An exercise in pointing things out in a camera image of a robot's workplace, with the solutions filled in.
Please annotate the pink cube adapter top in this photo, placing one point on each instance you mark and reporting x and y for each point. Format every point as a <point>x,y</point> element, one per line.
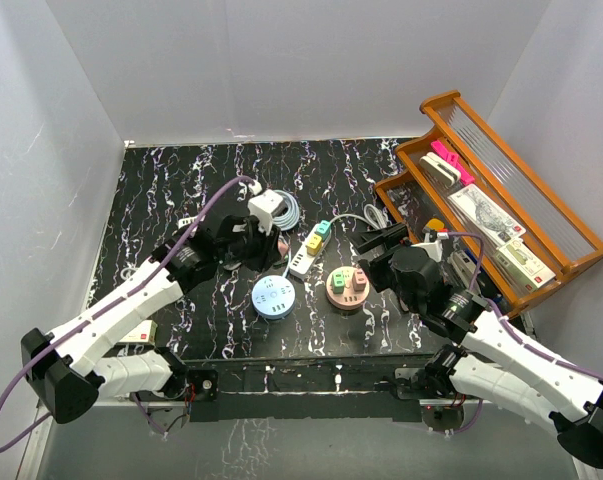
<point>283,248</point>

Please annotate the yellow grey adapter on shelf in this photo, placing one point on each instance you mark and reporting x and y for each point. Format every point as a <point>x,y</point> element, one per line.
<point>434,224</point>

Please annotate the white slanted power strip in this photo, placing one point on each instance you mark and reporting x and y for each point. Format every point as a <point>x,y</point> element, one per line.
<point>301,263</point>

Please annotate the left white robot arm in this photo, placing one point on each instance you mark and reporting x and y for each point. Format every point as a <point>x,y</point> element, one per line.
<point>71,367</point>

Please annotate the blue round power strip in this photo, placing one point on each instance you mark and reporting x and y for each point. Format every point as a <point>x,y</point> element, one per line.
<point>273,297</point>

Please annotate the small white red box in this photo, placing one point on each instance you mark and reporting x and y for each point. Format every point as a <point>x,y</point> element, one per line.
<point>142,334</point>

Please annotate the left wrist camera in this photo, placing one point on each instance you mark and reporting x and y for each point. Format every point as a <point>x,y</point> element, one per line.
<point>265,205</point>

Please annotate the pink small adapter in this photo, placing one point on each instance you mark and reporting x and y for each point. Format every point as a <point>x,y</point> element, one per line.
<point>359,280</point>

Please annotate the yellow cube adapter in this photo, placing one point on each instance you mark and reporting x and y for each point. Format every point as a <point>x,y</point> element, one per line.
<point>314,244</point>

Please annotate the white long power strip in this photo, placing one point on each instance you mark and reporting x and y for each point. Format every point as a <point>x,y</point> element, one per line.
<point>185,223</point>

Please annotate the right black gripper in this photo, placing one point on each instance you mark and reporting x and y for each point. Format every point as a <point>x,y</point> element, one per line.
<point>367,242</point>

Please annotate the pink round power strip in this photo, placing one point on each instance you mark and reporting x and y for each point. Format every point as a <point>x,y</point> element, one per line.
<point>350,299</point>

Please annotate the wooden shelf rack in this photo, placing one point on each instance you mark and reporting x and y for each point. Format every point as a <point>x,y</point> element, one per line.
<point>480,185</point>

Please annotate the pink box on shelf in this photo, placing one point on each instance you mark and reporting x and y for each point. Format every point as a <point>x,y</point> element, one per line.
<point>452,160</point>

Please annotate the printed package on shelf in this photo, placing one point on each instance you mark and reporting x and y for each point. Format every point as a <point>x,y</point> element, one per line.
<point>492,220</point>

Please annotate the green white box on shelf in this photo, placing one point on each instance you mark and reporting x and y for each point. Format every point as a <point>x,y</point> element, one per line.
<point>523,266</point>

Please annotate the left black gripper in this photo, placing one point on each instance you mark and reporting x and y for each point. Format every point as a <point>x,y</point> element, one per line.
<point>268,250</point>

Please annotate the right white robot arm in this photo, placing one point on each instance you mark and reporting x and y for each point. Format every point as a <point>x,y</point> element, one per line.
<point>486,357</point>

